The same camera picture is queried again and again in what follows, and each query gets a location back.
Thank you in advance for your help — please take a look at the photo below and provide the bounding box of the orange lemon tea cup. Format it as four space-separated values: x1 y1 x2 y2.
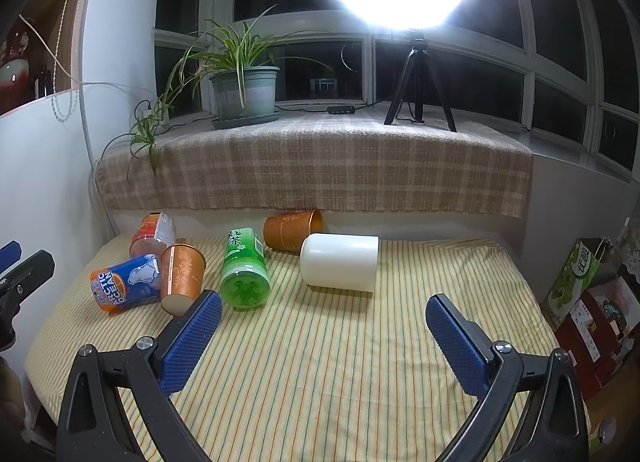
129 212 176 259

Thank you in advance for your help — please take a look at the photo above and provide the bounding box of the blue arctic ocean cup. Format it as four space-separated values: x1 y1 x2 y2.
90 254 160 313

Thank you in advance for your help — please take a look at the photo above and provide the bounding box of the orange paper cup near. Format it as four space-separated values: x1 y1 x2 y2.
160 243 206 317

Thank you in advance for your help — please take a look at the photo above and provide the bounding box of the orange paper cup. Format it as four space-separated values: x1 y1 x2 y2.
160 243 206 317
262 210 324 253

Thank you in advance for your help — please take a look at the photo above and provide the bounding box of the green tea bottle cup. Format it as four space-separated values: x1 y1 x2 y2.
220 227 271 309

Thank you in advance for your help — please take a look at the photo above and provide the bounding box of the white cylindrical cup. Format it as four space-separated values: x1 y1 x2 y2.
299 234 380 293

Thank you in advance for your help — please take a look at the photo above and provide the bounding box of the orange paper cup far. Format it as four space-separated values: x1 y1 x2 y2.
262 210 324 253

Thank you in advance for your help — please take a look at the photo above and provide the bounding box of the red cardboard box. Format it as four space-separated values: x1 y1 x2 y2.
554 275 639 400

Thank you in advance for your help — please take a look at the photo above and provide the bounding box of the green cardboard box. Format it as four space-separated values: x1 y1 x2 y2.
540 238 611 331

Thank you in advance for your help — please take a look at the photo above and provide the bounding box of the yellow striped table cloth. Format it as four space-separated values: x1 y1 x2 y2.
25 237 590 461

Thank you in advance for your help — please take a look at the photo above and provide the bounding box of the wooden shelf with items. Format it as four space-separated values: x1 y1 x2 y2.
1 0 83 114

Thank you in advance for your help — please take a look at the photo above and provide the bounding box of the beige plaid sill cloth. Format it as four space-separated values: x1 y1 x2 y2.
96 114 533 219

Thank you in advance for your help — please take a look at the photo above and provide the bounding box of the potted spider plant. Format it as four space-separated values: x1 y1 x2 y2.
119 8 310 173

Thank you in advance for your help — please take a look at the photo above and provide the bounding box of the black tripod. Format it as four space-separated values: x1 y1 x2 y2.
384 30 457 133

